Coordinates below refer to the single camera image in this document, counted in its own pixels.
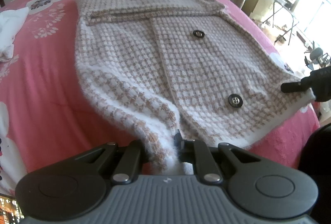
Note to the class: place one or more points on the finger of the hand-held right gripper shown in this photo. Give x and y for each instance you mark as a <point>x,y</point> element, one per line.
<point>297,86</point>

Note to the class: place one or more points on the pink floral blanket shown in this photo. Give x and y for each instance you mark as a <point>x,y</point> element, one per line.
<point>46,84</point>

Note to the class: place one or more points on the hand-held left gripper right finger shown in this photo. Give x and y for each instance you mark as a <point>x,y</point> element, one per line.
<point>179,141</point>

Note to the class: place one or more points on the beige white houndstooth knit cardigan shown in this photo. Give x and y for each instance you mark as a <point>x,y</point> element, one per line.
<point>194,63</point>

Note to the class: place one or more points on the grey wheeled cart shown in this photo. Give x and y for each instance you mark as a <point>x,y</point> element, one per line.
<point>318,57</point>

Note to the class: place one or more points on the black phone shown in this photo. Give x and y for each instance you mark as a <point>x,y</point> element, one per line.
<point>10,209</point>

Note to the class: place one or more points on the person's dark clothing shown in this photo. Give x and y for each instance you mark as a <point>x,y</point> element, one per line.
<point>318,174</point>

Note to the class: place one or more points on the folding table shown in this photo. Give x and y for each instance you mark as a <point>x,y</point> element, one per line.
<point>283,2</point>

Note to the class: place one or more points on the white crumpled cloth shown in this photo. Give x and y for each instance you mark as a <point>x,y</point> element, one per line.
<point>10,30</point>

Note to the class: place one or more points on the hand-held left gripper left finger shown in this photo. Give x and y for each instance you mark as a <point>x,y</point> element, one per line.
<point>137,152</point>

